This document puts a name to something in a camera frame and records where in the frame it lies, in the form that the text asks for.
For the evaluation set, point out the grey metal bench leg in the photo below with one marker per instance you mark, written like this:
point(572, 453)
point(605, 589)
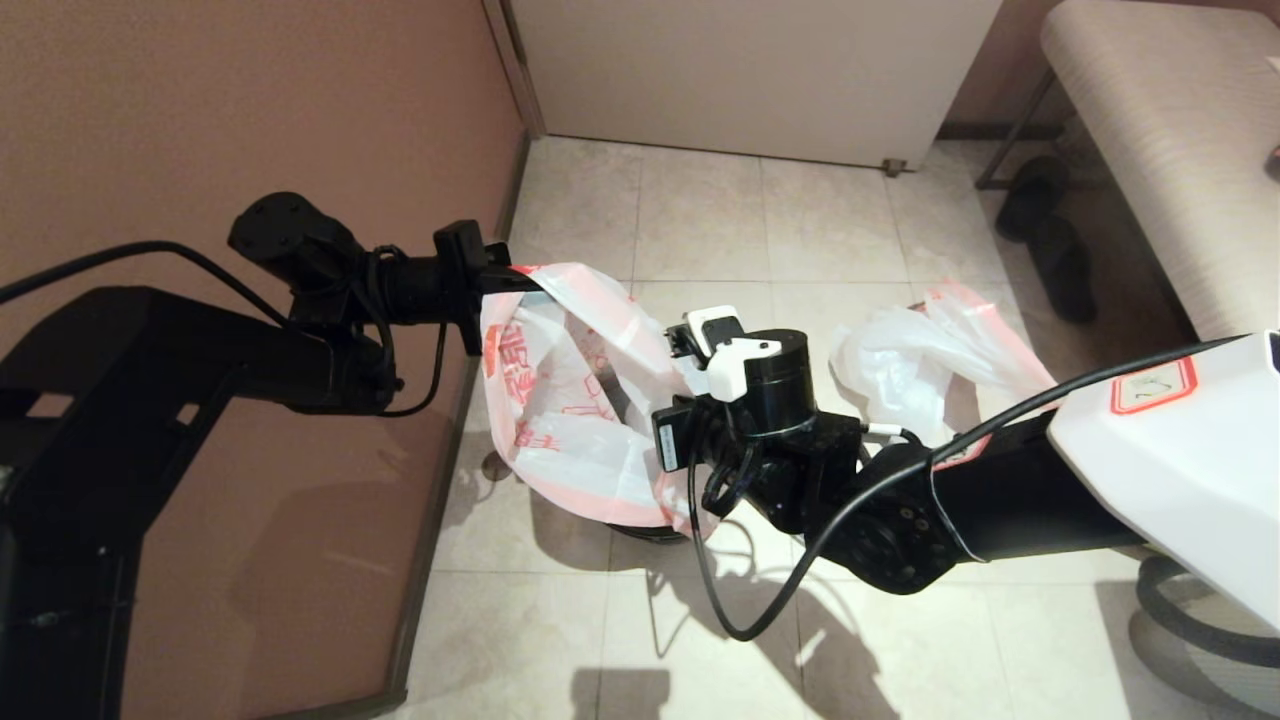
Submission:
point(1012, 132)

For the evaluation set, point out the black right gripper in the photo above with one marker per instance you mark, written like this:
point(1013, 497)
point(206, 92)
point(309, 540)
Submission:
point(790, 470)

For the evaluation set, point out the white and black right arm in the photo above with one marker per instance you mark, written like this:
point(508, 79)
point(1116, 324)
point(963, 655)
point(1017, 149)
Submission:
point(1100, 480)

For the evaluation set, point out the round metal floor drain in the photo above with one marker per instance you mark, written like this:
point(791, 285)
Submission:
point(495, 466)

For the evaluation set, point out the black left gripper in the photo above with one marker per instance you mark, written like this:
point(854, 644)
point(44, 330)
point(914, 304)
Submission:
point(440, 285)

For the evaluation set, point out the new white red-print plastic bag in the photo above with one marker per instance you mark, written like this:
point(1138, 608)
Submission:
point(560, 420)

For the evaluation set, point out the grey round cushion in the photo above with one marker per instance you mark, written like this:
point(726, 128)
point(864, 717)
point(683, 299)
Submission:
point(1230, 690)

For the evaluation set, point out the beige wood-grain bench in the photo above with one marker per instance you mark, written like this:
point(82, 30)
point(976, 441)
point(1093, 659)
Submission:
point(1170, 150)

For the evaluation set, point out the red and black object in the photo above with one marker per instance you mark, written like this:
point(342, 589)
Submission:
point(1274, 160)

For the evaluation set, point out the small metal door stop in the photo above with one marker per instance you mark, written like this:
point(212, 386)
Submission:
point(892, 166)

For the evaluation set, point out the beige door frame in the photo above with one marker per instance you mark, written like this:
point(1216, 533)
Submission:
point(515, 70)

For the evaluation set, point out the white door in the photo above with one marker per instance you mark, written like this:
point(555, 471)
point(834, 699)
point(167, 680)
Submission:
point(750, 80)

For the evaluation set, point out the used white red-print trash bag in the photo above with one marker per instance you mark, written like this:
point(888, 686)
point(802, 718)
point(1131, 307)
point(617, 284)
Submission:
point(900, 360)

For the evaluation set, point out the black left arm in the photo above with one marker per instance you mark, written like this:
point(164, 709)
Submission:
point(150, 400)

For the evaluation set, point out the black slipper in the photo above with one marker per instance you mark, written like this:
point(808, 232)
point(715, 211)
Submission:
point(1030, 192)
point(1065, 272)

